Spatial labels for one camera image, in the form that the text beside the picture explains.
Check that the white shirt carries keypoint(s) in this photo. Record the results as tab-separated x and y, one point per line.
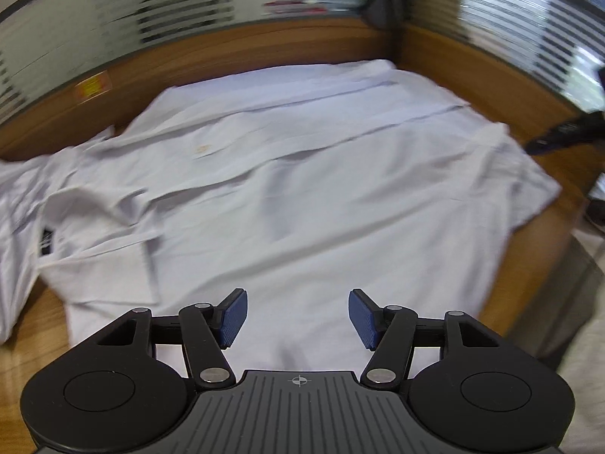
283	198

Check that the dark grey object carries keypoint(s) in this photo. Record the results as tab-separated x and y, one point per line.
380	7

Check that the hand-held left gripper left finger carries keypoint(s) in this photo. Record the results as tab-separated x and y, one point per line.
234	317

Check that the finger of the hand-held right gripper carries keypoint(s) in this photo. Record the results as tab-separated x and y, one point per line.
550	139

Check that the red yellow sticker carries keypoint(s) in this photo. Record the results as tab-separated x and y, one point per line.
93	86

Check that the white papers with red print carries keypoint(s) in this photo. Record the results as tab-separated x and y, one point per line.
295	4

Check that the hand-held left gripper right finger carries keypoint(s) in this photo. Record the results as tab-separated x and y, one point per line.
363	317

